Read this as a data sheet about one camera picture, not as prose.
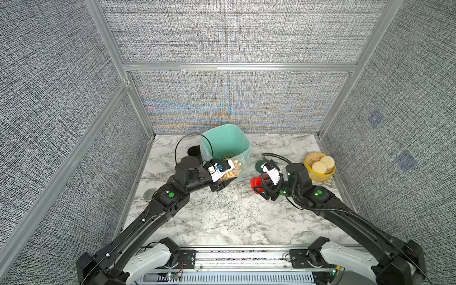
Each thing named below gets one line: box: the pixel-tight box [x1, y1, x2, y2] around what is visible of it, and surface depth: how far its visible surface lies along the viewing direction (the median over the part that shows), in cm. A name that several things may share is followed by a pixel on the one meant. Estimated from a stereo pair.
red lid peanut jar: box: [217, 154, 247, 184], surface depth 65 cm
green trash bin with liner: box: [200, 124, 252, 173], surface depth 90 cm
